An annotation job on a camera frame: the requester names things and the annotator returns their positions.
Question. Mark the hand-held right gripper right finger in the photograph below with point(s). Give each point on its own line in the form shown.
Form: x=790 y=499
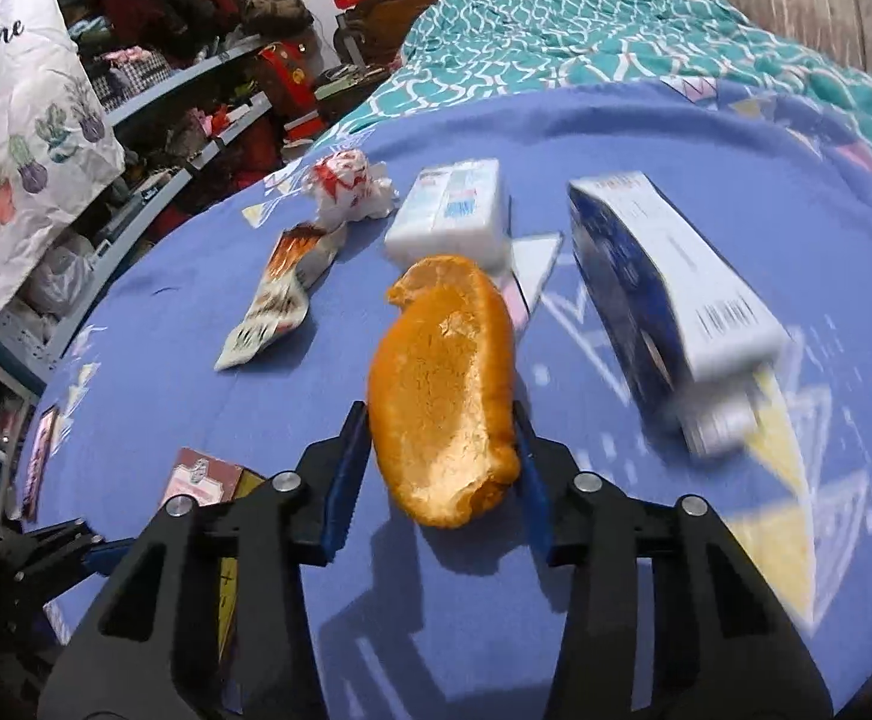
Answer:
x=533 y=491

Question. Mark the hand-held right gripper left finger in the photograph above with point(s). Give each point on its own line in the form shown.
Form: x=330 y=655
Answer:
x=346 y=476

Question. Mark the dark wooden nightstand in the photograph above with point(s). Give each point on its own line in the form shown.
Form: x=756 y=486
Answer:
x=350 y=94

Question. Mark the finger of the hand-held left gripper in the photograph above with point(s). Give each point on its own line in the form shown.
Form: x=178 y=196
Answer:
x=106 y=553

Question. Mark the brown handbag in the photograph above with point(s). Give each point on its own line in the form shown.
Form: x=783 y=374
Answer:
x=275 y=9

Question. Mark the red gift bag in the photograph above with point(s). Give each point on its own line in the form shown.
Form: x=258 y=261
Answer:
x=286 y=82

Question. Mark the teal patterned quilt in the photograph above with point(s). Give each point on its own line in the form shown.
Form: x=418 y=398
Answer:
x=593 y=22

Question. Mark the dark blue white carton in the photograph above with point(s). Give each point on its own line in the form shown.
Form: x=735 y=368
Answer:
x=653 y=300

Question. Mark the orange white snack wrapper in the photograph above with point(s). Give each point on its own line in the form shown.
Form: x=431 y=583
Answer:
x=278 y=292

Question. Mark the purple triangle print bedsheet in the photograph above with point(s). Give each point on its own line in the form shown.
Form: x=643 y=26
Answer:
x=631 y=127

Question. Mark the orange peel half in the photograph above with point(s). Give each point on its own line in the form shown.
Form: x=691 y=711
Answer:
x=436 y=390

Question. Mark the white plant print cloth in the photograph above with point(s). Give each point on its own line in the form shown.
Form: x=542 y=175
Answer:
x=16 y=150

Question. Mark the white tissue pack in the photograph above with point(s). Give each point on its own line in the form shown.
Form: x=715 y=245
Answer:
x=451 y=217

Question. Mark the grey metal shelf unit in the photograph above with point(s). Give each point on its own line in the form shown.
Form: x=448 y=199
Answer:
x=151 y=97

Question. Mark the red white wrapper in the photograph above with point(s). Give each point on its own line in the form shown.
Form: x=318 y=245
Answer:
x=350 y=184

